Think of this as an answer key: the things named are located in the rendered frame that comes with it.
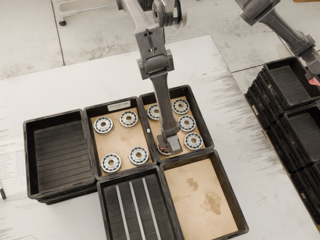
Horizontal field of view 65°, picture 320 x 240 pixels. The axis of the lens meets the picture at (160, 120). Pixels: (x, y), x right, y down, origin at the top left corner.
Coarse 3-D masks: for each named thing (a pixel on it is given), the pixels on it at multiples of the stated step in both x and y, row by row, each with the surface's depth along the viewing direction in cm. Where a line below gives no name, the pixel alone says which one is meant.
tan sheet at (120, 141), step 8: (120, 112) 143; (136, 112) 143; (112, 120) 140; (120, 128) 138; (136, 128) 139; (96, 136) 136; (104, 136) 136; (112, 136) 136; (120, 136) 136; (128, 136) 136; (136, 136) 137; (144, 136) 137; (96, 144) 133; (104, 144) 134; (112, 144) 134; (120, 144) 134; (128, 144) 134; (136, 144) 135; (144, 144) 135; (104, 152) 132; (112, 152) 132; (120, 152) 132; (128, 152) 132; (128, 160) 130; (128, 168) 129
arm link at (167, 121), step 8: (168, 56) 76; (144, 72) 77; (152, 72) 80; (160, 72) 79; (152, 80) 80; (160, 80) 81; (160, 88) 83; (160, 96) 87; (168, 96) 88; (160, 104) 90; (168, 104) 91; (160, 112) 95; (168, 112) 95; (160, 120) 102; (168, 120) 99; (168, 128) 103; (176, 128) 104
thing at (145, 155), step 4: (132, 148) 130; (136, 148) 131; (140, 148) 131; (144, 148) 130; (132, 152) 129; (144, 152) 129; (132, 156) 128; (144, 156) 128; (148, 156) 129; (132, 160) 127; (136, 160) 127; (140, 160) 127; (144, 160) 127; (136, 164) 126; (140, 164) 127
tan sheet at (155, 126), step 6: (150, 120) 141; (150, 126) 140; (156, 126) 140; (156, 132) 138; (180, 132) 139; (198, 132) 139; (156, 138) 137; (180, 138) 137; (156, 144) 135; (186, 150) 134; (162, 156) 132
